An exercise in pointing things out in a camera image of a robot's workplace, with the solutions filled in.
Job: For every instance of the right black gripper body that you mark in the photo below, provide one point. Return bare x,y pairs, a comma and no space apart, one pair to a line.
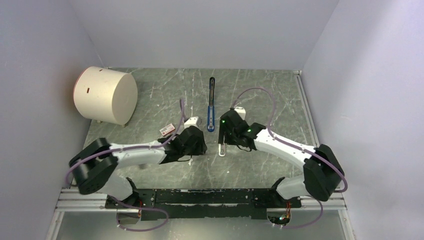
230,137

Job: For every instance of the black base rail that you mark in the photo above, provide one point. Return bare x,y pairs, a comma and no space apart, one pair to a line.
210,203

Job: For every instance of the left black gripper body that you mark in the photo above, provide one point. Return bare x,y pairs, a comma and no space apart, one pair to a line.
197,149

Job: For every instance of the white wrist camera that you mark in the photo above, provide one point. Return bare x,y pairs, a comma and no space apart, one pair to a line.
193,121
241,112

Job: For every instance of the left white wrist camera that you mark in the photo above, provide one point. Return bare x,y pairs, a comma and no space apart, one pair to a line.
193,121

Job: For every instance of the cream cylindrical container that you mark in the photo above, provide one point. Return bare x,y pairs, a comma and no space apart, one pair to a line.
105,95

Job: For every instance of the red white staple box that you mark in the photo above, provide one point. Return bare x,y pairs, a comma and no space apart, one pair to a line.
167,130

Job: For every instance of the black bottle red cap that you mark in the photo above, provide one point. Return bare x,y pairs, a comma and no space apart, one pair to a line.
142,166

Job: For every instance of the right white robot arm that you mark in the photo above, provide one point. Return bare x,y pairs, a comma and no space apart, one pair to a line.
321,171

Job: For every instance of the blue black stapler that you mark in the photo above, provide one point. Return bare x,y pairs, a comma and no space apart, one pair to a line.
211,107

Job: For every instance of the beige white stapler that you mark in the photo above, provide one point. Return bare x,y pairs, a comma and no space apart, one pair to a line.
221,149

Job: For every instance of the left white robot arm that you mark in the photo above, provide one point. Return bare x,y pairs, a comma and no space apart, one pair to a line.
94,168

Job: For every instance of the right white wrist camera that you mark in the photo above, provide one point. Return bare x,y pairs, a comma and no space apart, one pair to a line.
241,112

